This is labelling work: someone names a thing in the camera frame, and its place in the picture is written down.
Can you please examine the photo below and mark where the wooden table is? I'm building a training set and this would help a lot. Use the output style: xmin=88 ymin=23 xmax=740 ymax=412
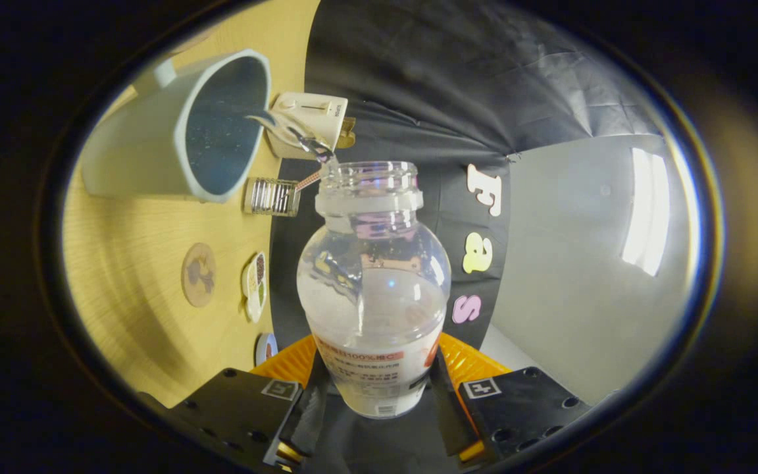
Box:
xmin=62 ymin=0 xmax=320 ymax=409

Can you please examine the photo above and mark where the white toaster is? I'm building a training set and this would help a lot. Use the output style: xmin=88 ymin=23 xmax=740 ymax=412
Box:
xmin=267 ymin=92 xmax=349 ymax=160

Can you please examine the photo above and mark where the round cork coaster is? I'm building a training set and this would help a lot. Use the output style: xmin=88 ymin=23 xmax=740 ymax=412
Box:
xmin=181 ymin=242 xmax=217 ymax=308

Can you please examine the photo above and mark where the clear plastic juice bottle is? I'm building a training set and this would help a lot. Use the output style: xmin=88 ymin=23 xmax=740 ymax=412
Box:
xmin=297 ymin=161 xmax=452 ymax=419

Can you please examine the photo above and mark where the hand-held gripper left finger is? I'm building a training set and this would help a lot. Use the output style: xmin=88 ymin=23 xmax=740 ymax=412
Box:
xmin=168 ymin=334 xmax=331 ymax=472

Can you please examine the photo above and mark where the pale green cup wooden handle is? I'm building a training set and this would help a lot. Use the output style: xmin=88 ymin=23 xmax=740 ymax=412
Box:
xmin=81 ymin=49 xmax=272 ymax=203

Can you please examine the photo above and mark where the white divided snack dish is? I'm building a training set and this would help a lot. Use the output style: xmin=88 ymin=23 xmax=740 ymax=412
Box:
xmin=241 ymin=251 xmax=267 ymax=323

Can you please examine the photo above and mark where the clear juice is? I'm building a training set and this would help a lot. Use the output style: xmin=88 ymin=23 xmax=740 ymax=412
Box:
xmin=245 ymin=111 xmax=451 ymax=418

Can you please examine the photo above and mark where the blue plate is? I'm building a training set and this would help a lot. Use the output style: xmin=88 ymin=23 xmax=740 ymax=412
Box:
xmin=255 ymin=332 xmax=279 ymax=367

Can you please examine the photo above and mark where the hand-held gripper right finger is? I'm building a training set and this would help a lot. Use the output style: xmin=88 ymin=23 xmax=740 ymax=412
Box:
xmin=428 ymin=332 xmax=594 ymax=465

